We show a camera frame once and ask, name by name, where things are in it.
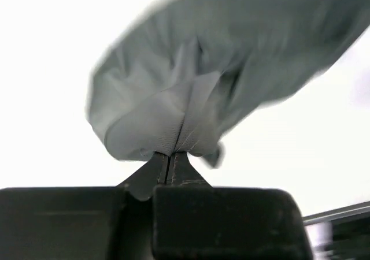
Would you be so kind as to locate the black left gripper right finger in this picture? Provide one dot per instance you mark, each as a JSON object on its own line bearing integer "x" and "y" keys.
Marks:
{"x": 192, "y": 220}

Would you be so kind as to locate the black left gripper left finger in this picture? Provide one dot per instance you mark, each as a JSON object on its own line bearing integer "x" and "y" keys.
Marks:
{"x": 81, "y": 222}

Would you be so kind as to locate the dark grey t-shirt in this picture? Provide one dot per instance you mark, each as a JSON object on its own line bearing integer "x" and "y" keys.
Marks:
{"x": 189, "y": 72}

